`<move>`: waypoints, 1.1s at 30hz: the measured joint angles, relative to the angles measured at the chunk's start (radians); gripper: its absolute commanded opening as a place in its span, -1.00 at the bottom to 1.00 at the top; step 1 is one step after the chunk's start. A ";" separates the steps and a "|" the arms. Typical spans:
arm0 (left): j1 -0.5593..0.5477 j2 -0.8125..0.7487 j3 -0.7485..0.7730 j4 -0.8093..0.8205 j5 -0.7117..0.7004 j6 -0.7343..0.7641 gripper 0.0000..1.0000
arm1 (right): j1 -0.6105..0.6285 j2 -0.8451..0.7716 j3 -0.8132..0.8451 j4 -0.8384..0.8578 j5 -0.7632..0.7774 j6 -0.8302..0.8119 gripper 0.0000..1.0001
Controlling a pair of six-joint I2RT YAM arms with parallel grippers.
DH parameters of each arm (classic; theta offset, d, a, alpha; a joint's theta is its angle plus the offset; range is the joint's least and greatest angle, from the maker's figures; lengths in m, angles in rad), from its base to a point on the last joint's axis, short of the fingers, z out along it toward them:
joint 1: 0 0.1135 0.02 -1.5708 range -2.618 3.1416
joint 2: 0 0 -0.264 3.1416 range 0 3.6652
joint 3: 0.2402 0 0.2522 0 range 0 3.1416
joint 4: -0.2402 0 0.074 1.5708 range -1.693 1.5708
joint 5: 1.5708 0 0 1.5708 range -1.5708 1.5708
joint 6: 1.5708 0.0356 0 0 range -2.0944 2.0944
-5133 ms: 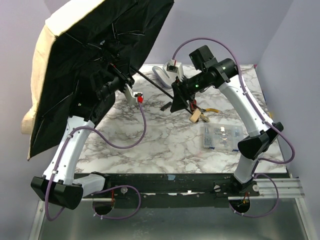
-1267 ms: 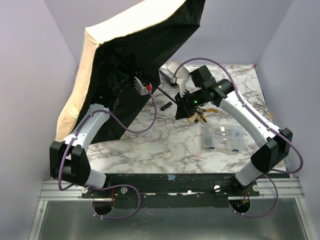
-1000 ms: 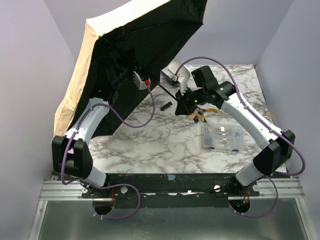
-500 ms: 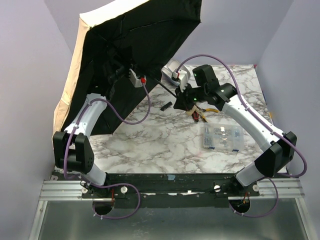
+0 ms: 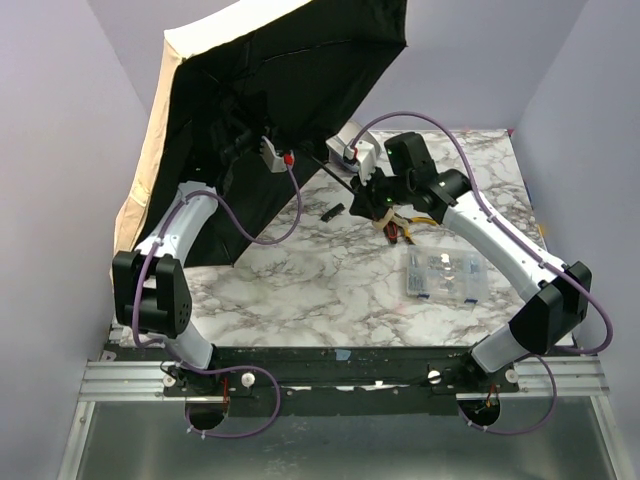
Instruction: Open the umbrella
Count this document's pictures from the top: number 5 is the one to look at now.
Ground beige umbrella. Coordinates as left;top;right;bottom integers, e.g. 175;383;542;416
114;0;407;267

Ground purple umbrella case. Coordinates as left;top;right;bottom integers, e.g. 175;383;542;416
333;120;374;147

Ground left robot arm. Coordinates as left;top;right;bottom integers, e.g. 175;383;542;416
112;181;218;370

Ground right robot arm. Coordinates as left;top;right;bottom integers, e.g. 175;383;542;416
344;132;592;376

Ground black comb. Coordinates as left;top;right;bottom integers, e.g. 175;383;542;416
320;203;345;223

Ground clear plastic screw box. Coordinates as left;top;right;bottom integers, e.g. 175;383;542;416
406;245;489;305

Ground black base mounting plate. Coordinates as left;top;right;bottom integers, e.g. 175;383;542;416
164;347;519;417

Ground red handled pliers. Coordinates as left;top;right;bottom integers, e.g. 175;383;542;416
384;222;403;245

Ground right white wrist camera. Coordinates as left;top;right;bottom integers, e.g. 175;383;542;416
326;134;381;185

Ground yellow handled pliers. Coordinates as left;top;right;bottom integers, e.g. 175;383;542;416
394;214;444;247

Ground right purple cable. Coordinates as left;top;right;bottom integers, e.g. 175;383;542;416
349;110;615;437

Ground purple cable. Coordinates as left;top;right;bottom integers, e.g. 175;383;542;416
349;110;615;437
132;162;304;440

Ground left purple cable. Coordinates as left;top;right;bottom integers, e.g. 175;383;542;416
132;162;304;440

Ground aluminium rail frame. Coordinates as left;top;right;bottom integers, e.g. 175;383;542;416
79;361;164;402

